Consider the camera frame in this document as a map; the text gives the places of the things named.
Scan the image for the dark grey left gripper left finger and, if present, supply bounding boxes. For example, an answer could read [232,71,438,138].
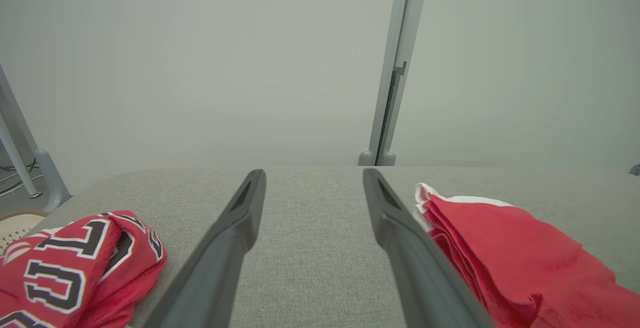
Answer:
[142,169,267,328]

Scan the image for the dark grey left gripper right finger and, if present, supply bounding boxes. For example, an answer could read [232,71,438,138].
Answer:
[362,168,495,328]

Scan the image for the red Bulls basketball jersey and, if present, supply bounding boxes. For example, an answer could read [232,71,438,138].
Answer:
[0,211,168,328]

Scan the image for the red shorts with white trim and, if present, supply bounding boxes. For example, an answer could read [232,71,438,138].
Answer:
[414,183,640,328]

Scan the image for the grey fabric padded surface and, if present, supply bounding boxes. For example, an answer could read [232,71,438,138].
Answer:
[0,166,640,328]

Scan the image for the thin grey metal pole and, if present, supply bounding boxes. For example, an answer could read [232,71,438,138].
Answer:
[0,113,42,198]

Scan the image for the beige perforated laundry basket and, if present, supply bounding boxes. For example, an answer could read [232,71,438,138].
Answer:
[0,210,49,253]

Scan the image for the grey curved frame leg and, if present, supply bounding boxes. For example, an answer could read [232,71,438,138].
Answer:
[0,65,72,212]

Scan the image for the grey vertical partition post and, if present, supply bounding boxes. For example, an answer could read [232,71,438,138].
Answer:
[358,0,431,167]

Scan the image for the black floor cables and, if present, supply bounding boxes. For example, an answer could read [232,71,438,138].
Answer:
[0,158,41,196]

